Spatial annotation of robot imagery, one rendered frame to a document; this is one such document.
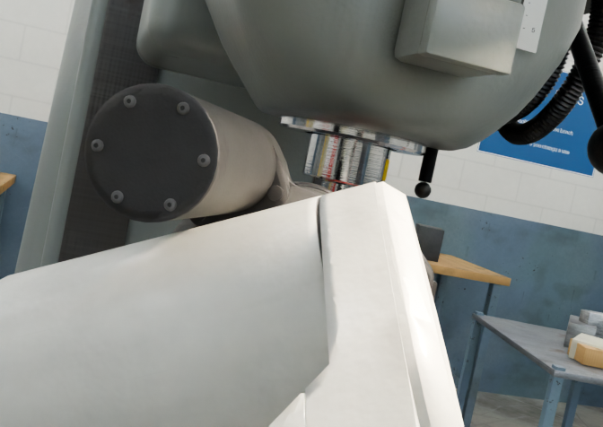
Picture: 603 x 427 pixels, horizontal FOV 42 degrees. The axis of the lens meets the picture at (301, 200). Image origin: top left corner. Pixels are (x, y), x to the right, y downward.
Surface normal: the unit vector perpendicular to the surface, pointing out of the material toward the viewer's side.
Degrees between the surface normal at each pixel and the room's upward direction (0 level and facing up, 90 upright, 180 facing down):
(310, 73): 128
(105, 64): 90
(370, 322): 42
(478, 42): 90
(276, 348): 89
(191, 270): 52
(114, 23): 90
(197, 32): 99
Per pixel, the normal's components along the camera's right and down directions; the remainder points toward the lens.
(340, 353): -0.29, -0.79
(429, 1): -0.94, -0.18
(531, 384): 0.25, 0.11
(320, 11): -0.26, 0.24
